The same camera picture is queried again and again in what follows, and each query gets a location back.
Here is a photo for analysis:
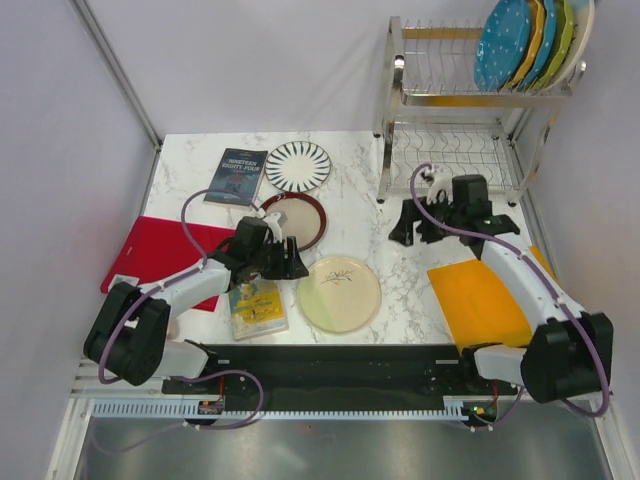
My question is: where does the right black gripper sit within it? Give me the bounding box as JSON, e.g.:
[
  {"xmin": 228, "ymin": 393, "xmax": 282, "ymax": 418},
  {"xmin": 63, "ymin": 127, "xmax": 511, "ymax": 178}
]
[{"xmin": 388, "ymin": 192, "xmax": 465, "ymax": 247}]

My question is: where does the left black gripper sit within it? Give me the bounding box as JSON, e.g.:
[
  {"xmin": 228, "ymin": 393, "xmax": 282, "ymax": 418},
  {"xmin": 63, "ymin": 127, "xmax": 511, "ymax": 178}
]
[{"xmin": 249, "ymin": 237, "xmax": 308, "ymax": 281}]

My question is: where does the cream and green floral plate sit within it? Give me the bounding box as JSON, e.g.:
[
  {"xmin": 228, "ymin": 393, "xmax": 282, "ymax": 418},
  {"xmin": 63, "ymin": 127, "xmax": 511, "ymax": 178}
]
[{"xmin": 296, "ymin": 256, "xmax": 381, "ymax": 335}]

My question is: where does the stainless steel dish rack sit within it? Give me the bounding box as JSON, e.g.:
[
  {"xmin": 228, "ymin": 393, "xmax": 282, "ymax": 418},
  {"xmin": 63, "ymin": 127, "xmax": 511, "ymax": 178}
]
[{"xmin": 374, "ymin": 16, "xmax": 587, "ymax": 206}]

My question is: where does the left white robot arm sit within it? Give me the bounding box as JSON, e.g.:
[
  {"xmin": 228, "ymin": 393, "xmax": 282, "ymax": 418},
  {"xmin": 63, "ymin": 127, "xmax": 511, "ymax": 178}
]
[{"xmin": 83, "ymin": 214, "xmax": 309, "ymax": 386}]

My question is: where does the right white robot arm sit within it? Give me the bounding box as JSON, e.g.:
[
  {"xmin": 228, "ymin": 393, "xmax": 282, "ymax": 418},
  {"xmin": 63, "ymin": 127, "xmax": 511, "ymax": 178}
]
[{"xmin": 389, "ymin": 174, "xmax": 613, "ymax": 409}]

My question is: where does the cream plate with red rim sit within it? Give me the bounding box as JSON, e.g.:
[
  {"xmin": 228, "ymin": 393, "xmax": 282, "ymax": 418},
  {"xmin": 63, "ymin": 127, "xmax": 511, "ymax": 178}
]
[{"xmin": 261, "ymin": 192, "xmax": 327, "ymax": 251}]

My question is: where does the yellow illustrated paperback book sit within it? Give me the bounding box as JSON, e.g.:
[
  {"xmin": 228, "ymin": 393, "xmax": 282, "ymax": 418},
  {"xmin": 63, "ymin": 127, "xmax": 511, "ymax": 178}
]
[{"xmin": 228, "ymin": 278, "xmax": 289, "ymax": 341}]

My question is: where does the black and white striped plate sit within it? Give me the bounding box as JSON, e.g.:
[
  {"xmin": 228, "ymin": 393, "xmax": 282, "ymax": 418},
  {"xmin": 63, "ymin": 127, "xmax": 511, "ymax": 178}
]
[{"xmin": 265, "ymin": 141, "xmax": 332, "ymax": 193}]

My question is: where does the orange cutting board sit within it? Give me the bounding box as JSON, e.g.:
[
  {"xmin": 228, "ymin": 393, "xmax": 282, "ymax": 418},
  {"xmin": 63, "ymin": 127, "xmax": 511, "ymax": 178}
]
[{"xmin": 427, "ymin": 242, "xmax": 558, "ymax": 351}]

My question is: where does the dark blue paperback book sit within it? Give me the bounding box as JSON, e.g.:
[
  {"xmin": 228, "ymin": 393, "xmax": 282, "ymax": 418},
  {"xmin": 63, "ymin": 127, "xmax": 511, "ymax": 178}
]
[{"xmin": 204, "ymin": 148, "xmax": 268, "ymax": 207}]

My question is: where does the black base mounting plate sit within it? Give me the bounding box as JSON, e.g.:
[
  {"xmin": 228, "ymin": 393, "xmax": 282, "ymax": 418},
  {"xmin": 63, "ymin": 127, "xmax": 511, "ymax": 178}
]
[{"xmin": 159, "ymin": 344, "xmax": 521, "ymax": 401}]

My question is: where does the red folder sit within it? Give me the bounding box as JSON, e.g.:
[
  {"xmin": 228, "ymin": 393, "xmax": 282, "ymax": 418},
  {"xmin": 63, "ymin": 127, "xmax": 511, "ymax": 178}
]
[{"xmin": 99, "ymin": 216, "xmax": 239, "ymax": 312}]

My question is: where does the yellow polka dot plate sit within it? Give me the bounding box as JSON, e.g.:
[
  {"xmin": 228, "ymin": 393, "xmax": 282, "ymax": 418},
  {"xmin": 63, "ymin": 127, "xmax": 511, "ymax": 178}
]
[{"xmin": 503, "ymin": 0, "xmax": 546, "ymax": 90}]

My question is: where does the blue polka dot racked plate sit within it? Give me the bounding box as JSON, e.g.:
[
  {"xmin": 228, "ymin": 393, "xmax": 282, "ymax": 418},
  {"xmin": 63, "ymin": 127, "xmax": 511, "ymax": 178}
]
[{"xmin": 519, "ymin": 0, "xmax": 557, "ymax": 91}]

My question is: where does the green polka dot plate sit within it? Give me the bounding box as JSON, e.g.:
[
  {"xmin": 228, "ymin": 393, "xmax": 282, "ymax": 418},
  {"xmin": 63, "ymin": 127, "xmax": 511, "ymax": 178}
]
[{"xmin": 531, "ymin": 0, "xmax": 575, "ymax": 91}]

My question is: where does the cream and blue racked plate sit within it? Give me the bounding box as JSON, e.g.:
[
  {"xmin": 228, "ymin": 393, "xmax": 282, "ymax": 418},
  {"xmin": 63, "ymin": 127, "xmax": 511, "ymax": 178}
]
[{"xmin": 542, "ymin": 0, "xmax": 596, "ymax": 92}]

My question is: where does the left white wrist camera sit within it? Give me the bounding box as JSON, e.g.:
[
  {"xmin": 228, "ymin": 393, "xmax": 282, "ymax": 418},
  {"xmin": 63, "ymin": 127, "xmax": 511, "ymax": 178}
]
[{"xmin": 258, "ymin": 209, "xmax": 288, "ymax": 238}]

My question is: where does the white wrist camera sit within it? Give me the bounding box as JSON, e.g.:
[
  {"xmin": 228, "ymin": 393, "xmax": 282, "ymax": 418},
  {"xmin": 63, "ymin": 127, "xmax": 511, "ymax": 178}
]
[
  {"xmin": 258, "ymin": 209, "xmax": 288, "ymax": 238},
  {"xmin": 420, "ymin": 167, "xmax": 453, "ymax": 204}
]

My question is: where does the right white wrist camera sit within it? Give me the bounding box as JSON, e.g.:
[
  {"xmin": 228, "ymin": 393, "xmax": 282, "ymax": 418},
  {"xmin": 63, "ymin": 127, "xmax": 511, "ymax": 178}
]
[{"xmin": 420, "ymin": 167, "xmax": 453, "ymax": 204}]

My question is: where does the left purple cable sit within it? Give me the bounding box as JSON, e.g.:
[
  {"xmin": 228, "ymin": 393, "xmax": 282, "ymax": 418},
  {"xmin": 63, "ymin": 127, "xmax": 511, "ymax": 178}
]
[{"xmin": 89, "ymin": 189, "xmax": 266, "ymax": 454}]

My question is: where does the purple cable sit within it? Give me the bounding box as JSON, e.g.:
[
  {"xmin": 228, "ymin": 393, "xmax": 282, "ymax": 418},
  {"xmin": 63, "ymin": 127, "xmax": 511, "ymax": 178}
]
[
  {"xmin": 89, "ymin": 189, "xmax": 266, "ymax": 454},
  {"xmin": 409, "ymin": 162, "xmax": 612, "ymax": 434}
]

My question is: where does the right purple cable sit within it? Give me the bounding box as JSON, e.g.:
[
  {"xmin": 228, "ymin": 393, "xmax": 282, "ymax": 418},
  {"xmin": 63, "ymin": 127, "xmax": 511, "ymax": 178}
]
[{"xmin": 409, "ymin": 162, "xmax": 612, "ymax": 434}]

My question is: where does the grey slotted cable duct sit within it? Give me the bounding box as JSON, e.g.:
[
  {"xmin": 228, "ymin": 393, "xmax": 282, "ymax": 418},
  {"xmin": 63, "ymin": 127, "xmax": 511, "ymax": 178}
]
[{"xmin": 90, "ymin": 398, "xmax": 471, "ymax": 421}]

